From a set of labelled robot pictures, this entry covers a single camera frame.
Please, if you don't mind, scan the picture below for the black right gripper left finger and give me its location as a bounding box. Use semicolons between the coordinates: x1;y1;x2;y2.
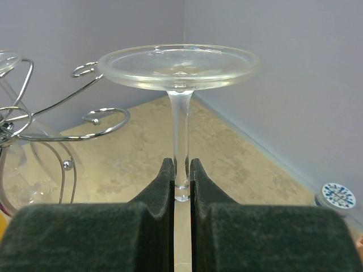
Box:
1;159;174;271

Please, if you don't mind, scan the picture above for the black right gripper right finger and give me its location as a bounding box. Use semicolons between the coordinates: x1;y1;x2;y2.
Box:
191;159;362;271

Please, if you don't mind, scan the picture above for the tall clear champagne flute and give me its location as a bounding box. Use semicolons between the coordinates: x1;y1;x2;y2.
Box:
97;44;260;202

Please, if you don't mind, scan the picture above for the chrome wine glass rack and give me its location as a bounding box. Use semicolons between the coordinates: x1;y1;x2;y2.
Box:
1;64;130;217

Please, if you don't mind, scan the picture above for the small jar blue patterned lid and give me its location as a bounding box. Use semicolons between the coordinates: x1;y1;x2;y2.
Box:
314;182;357;218

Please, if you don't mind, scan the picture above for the peach plastic organizer box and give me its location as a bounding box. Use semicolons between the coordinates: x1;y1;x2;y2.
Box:
355;236;363;257

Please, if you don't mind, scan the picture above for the yellow plastic goblet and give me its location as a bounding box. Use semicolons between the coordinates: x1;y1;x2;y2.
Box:
0;214;7;240

